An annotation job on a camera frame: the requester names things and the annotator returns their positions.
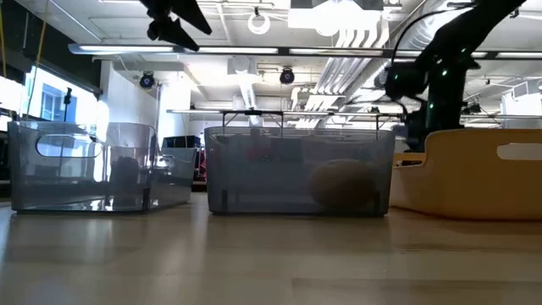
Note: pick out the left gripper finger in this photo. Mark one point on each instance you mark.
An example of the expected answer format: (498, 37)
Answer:
(171, 31)
(186, 12)

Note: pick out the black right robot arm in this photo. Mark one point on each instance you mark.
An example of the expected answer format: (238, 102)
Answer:
(449, 51)

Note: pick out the long ceiling light strip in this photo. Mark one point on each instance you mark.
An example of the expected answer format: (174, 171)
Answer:
(237, 50)

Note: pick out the black storage crate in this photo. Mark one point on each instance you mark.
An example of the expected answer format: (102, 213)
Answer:
(182, 141)

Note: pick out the yellow plastic basket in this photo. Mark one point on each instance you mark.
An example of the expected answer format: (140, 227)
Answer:
(470, 182)

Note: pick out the clear grey plastic bin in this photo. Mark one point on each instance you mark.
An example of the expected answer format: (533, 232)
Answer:
(275, 178)
(84, 178)

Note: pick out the black hanging ceiling camera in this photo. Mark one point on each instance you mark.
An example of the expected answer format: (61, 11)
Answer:
(147, 80)
(286, 76)

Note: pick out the black background rig frame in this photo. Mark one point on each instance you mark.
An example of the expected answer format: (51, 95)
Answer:
(296, 113)

